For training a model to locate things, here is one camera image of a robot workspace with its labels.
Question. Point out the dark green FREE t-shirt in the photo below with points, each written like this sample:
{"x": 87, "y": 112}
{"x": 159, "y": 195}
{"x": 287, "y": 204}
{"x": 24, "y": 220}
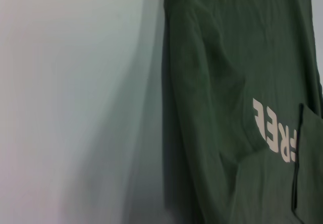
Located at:
{"x": 239, "y": 70}

